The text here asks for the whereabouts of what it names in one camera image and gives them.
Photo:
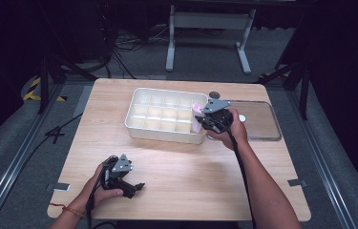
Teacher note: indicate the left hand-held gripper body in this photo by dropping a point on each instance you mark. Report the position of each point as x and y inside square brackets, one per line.
[121, 167]

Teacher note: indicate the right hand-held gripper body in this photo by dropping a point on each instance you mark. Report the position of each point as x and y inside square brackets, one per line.
[218, 114]

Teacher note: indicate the pink sock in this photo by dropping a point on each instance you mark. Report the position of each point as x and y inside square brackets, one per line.
[197, 116]

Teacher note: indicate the white divided storage box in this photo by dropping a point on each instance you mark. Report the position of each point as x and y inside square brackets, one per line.
[164, 115]

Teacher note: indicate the person's right hand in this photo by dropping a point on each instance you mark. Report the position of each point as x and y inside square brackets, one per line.
[235, 133]

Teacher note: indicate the person's left hand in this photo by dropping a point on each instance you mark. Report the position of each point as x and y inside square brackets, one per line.
[100, 192]

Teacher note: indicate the dark round table grommet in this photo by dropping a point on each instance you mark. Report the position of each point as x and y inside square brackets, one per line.
[214, 94]

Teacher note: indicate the clear box lid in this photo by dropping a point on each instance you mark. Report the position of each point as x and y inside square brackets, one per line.
[261, 124]

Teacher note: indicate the grey tape piece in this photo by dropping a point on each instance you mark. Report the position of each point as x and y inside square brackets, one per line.
[297, 182]
[59, 187]

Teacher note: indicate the black tripod stand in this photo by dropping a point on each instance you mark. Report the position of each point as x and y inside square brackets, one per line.
[43, 82]
[304, 82]

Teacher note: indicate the yellow black hazard tape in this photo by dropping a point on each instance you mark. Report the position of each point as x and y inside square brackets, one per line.
[31, 92]

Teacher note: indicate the white metal stand frame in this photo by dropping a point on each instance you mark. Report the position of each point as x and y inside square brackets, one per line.
[211, 20]

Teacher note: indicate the aluminium floor rail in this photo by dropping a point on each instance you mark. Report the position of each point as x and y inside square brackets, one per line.
[323, 159]
[17, 159]

